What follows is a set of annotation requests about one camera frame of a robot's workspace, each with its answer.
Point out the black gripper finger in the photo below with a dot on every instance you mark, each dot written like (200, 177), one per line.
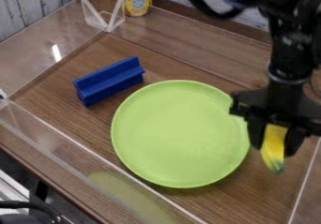
(255, 128)
(295, 136)

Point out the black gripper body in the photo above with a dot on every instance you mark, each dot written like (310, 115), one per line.
(282, 107)

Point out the yellow toy banana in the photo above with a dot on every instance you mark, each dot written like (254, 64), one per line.
(273, 148)

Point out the green round plate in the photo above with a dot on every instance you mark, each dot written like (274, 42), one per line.
(174, 135)

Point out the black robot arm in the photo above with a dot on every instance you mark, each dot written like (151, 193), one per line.
(294, 24)

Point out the blue plastic block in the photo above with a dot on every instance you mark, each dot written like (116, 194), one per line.
(108, 80)

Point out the clear acrylic enclosure wall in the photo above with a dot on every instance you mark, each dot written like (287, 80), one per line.
(104, 191)

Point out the clear acrylic corner bracket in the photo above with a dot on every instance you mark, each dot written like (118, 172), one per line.
(104, 20)

